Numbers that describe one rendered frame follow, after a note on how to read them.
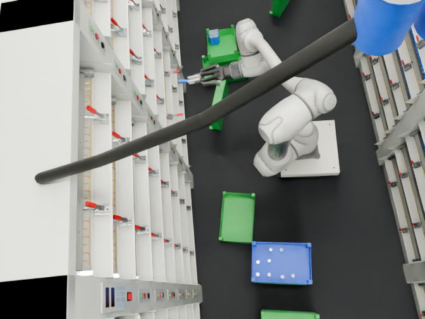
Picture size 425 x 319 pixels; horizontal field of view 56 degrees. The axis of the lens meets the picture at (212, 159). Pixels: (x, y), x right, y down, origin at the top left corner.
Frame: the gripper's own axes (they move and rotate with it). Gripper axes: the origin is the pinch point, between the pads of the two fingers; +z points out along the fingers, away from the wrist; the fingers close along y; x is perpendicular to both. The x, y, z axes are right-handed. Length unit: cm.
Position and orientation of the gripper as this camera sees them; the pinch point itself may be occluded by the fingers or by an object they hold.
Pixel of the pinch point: (194, 79)
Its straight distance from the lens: 220.1
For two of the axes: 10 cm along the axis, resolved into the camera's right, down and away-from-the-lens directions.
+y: -0.9, -9.4, 3.2
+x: -2.6, -2.9, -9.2
